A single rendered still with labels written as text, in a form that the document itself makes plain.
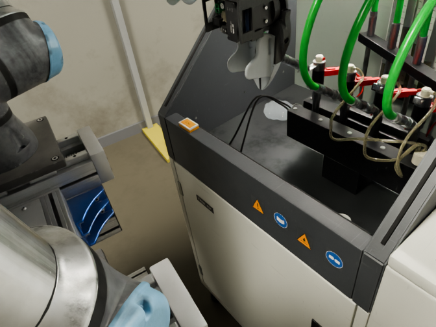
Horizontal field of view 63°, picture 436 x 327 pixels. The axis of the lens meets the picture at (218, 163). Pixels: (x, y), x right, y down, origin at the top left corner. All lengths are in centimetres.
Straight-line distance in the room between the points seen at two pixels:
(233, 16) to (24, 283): 35
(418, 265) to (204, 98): 71
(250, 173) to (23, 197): 50
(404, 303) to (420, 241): 11
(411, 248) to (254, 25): 42
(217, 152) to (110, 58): 173
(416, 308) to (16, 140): 81
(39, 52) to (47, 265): 66
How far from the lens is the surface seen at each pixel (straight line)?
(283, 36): 49
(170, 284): 58
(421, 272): 63
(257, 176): 78
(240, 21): 44
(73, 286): 24
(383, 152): 82
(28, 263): 22
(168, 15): 257
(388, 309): 73
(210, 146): 87
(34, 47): 85
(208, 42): 103
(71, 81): 249
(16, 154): 84
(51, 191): 90
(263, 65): 51
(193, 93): 104
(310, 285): 87
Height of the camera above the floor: 147
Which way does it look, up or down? 40 degrees down
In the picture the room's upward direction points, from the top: 8 degrees counter-clockwise
